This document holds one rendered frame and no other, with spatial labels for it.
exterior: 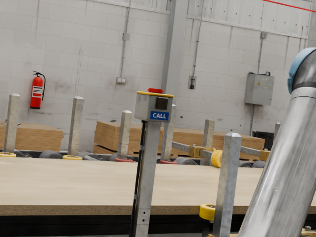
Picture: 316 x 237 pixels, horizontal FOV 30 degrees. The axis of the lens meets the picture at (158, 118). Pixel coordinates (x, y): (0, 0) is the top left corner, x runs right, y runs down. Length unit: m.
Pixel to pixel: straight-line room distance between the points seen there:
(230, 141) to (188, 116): 8.08
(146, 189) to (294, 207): 0.47
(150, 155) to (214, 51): 8.42
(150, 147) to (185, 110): 8.19
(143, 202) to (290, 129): 0.46
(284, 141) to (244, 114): 9.04
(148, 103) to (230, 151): 0.30
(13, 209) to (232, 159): 0.59
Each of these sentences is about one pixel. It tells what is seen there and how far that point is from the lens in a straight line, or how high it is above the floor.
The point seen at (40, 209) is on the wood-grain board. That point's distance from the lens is 1.56.
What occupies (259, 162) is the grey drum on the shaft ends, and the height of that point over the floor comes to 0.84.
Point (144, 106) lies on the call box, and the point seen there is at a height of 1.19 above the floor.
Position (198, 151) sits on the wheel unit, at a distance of 2.87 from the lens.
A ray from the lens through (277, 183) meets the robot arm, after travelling 1.16.
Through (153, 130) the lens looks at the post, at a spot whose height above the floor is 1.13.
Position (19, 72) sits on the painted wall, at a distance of 8.71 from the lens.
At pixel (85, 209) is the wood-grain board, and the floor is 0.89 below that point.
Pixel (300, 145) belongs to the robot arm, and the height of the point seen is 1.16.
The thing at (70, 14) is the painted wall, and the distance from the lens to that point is 8.91.
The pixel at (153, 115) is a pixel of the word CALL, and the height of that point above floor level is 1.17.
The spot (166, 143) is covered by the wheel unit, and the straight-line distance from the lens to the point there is 2.78.
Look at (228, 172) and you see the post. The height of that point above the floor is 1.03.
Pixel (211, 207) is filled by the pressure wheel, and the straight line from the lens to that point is 1.74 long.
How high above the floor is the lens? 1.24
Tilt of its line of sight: 3 degrees down
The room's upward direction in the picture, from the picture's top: 7 degrees clockwise
